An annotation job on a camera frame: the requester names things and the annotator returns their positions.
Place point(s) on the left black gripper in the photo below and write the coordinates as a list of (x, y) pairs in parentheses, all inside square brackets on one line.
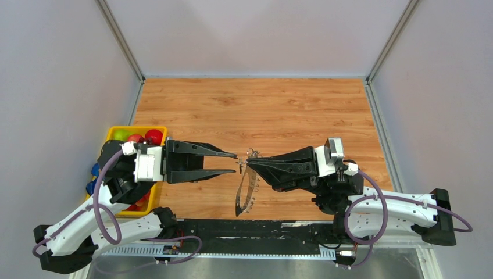
[(181, 160)]

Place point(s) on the green pear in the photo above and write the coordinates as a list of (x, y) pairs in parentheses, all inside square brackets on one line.
[(121, 135)]

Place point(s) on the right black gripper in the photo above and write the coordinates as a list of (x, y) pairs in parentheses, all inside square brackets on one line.
[(288, 176)]

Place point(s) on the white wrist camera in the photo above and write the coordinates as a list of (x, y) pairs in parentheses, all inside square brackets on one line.
[(330, 159), (148, 161)]

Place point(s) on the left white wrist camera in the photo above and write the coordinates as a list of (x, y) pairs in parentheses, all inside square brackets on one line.
[(148, 161)]

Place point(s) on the small red fruits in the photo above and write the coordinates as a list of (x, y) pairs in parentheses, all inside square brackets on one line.
[(141, 205)]

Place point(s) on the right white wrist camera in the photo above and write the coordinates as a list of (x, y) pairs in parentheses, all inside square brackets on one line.
[(330, 159)]

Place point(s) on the yellow plastic bin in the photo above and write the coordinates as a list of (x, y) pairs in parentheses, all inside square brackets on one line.
[(139, 130)]

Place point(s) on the blue chip bag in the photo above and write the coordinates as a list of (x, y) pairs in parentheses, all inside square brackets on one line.
[(95, 174)]

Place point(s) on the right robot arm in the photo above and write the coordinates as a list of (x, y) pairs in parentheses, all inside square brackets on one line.
[(361, 210)]

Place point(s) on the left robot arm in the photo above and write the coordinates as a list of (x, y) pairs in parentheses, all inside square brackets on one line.
[(128, 170)]

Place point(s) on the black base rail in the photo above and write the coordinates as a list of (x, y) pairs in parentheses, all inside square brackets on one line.
[(257, 237)]

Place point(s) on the red apple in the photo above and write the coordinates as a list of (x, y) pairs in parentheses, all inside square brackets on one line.
[(154, 137), (135, 138)]

